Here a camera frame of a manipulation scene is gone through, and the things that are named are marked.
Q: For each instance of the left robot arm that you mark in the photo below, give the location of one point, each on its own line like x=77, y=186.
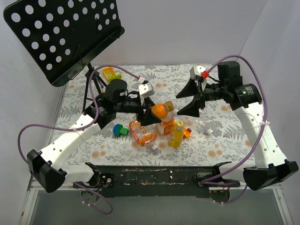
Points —
x=47, y=165

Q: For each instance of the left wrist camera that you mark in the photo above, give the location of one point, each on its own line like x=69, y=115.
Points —
x=146, y=90

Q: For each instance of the black perforated music stand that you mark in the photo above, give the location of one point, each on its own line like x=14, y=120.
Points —
x=64, y=36

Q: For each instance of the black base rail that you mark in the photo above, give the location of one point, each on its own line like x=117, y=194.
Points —
x=128, y=181

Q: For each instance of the floral patterned table mat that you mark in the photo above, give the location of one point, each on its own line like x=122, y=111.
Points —
x=217, y=135

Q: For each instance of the green blue toy block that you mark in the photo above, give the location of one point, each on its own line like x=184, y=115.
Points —
x=119, y=130

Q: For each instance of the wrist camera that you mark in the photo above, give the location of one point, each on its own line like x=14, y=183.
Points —
x=146, y=90
x=199, y=74

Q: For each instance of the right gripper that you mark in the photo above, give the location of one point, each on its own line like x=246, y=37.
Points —
x=201, y=94

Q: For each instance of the crushed orange label bottle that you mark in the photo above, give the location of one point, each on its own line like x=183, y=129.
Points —
x=144, y=135

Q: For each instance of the yellow juice bottle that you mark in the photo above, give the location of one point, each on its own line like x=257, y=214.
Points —
x=176, y=135

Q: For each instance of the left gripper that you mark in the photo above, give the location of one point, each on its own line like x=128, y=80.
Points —
x=143, y=108

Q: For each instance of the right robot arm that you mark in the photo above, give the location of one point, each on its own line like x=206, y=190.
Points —
x=265, y=164

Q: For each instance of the clear bottle white cap lower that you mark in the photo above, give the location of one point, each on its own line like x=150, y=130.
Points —
x=198, y=125

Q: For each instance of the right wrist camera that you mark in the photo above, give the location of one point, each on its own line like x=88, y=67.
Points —
x=199, y=74

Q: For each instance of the orange juice bottle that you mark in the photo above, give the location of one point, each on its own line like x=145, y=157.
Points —
x=160, y=111

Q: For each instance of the gold bottle cap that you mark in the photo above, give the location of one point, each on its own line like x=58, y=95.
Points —
x=169, y=106

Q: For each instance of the upright orange label bottle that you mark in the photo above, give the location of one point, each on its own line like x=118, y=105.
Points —
x=166, y=125

